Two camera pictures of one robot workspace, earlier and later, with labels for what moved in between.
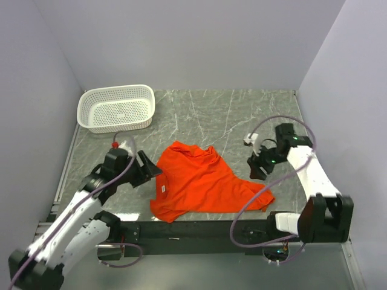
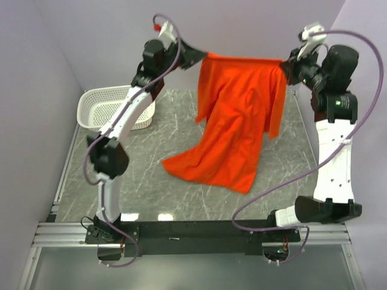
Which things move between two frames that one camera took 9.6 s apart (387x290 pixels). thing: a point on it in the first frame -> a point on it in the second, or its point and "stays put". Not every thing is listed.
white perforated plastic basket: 117,109 stays put
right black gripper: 254,162 -> 292,65
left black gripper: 149,170 -> 190,55
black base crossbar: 193,237 stays put
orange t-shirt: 191,179 -> 238,98
